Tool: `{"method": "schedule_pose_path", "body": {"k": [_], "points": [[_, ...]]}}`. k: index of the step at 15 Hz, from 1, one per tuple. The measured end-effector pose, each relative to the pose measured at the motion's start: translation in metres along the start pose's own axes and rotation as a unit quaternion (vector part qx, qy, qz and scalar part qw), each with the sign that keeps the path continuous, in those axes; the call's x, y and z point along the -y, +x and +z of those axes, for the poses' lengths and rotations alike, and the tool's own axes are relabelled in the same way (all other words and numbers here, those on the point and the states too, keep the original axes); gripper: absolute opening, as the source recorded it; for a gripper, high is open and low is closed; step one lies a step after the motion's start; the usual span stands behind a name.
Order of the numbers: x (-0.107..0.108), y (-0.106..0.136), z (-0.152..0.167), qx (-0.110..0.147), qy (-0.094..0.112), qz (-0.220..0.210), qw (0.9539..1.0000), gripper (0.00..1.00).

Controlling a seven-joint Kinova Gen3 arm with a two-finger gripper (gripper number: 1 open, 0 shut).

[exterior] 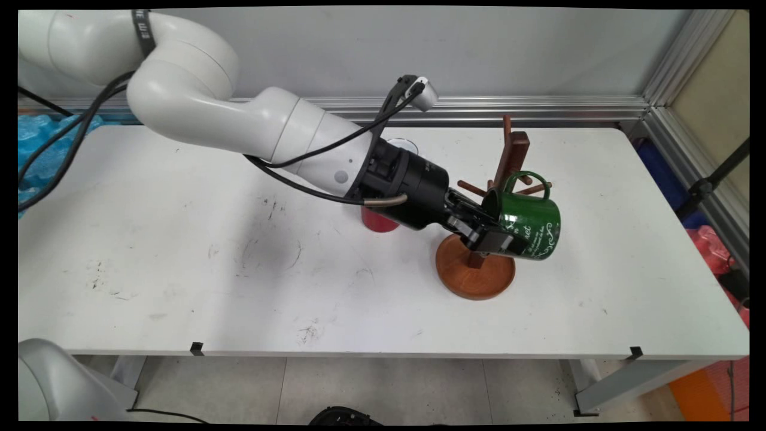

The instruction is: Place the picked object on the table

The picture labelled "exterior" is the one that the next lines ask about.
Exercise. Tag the blue plastic crate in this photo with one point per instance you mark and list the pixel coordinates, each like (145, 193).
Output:
(664, 179)

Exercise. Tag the clear glass mug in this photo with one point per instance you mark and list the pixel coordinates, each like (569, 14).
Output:
(404, 145)

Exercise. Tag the red plastic bag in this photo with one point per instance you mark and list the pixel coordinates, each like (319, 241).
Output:
(709, 251)

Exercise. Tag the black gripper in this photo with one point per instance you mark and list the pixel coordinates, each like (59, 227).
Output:
(422, 191)

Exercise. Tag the black table edge clip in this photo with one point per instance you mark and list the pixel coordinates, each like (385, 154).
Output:
(196, 348)
(635, 353)

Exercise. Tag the red ceramic mug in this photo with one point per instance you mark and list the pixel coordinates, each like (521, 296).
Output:
(377, 222)

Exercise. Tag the orange plastic crate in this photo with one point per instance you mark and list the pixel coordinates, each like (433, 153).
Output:
(694, 395)

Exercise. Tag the short aluminium frame rail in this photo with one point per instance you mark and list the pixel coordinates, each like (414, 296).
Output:
(727, 221)

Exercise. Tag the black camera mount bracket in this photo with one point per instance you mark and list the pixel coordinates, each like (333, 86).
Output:
(402, 81)

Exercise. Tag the wooden mug tree stand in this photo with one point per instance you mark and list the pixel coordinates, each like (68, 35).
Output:
(473, 278)

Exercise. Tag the green mug with white print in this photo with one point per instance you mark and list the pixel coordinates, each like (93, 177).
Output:
(532, 227)

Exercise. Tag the blue bubble wrap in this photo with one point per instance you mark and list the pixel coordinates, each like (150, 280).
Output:
(42, 149)

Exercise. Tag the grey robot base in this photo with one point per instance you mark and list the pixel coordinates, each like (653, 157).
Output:
(60, 383)

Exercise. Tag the aluminium corner post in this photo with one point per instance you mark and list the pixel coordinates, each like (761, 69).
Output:
(688, 57)

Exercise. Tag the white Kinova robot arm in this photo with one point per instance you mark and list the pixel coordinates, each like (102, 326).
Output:
(197, 96)

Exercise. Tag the black machine chassis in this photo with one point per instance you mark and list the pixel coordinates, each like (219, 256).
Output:
(344, 417)

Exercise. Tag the grey table leg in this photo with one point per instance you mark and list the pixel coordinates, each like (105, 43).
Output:
(628, 383)
(128, 377)

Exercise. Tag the long aluminium frame rail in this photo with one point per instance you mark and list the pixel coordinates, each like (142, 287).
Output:
(538, 111)

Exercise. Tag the black tripod stand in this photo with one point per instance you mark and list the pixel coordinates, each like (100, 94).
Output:
(700, 188)

